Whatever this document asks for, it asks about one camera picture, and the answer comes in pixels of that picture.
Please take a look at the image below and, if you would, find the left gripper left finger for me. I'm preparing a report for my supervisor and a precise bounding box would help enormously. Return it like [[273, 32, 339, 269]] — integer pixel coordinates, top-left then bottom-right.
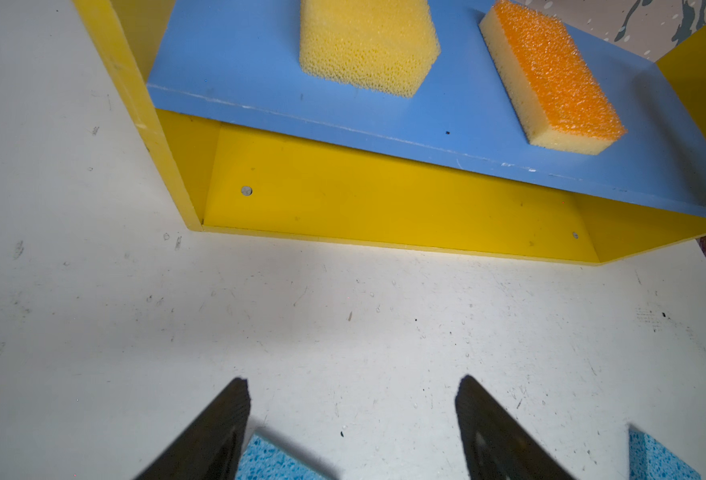
[[138, 377, 251, 479]]

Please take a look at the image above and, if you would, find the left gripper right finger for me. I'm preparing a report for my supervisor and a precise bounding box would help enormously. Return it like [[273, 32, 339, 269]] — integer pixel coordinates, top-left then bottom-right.
[[455, 375, 572, 479]]

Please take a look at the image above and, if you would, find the blue sponge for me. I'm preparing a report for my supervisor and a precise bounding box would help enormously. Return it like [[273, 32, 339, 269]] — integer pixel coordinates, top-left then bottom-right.
[[629, 426, 702, 480], [235, 433, 331, 480]]

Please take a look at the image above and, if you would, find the orange sponge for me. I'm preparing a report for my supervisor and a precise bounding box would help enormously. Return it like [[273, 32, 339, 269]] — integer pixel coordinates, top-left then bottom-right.
[[479, 1, 627, 155]]

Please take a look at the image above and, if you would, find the yellow orange-tinted sponge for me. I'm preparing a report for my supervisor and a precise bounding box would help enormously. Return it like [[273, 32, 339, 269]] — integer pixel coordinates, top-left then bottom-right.
[[299, 0, 441, 98]]

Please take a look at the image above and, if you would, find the yellow shelf unit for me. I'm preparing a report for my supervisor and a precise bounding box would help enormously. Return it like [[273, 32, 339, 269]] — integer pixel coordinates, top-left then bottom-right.
[[76, 1, 706, 264]]

